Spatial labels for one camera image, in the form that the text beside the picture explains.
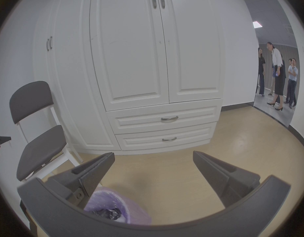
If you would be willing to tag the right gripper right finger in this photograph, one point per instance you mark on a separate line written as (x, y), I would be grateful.
(223, 179)

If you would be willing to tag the black plastic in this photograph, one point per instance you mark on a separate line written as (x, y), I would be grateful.
(110, 213)

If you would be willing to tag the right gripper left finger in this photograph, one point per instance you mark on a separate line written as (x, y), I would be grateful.
(89, 179)

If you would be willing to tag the white wardrobe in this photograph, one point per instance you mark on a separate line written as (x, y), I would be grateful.
(132, 58)

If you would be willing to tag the grey and white chair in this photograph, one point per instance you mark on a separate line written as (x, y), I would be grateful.
(40, 144)

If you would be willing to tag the purple plastic bag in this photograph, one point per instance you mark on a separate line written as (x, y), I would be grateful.
(139, 211)

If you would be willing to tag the person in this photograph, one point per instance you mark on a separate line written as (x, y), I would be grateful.
(292, 83)
(277, 65)
(261, 68)

